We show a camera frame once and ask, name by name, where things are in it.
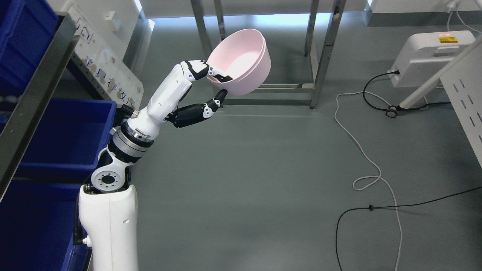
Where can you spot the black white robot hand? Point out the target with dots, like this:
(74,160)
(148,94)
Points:
(162,106)

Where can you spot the pink bowl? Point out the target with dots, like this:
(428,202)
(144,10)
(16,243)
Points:
(249,82)
(238,54)

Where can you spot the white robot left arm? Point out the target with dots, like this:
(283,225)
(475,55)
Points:
(106,213)

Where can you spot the blue bin upper middle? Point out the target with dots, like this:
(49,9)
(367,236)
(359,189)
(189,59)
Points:
(68,139)

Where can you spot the white printed panel board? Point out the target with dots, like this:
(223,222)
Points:
(101,49)

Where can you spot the blue bin upper left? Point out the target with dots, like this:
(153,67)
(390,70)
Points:
(26,29)

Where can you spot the stainless steel table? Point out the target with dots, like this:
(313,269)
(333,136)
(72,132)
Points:
(319,65)

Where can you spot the white stand leg with caster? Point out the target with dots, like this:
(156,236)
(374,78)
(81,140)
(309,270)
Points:
(407,104)

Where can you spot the white machine with warning label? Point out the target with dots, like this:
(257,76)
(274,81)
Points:
(424,54)

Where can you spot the white perforated panel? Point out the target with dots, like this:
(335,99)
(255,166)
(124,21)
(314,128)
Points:
(462,84)

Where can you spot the white wall socket box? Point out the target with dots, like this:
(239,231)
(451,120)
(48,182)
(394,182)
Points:
(109,19)

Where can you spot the steel shelf rack frame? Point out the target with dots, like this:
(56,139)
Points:
(20,128)

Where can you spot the white wall plug adapter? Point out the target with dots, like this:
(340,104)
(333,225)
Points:
(452,5)

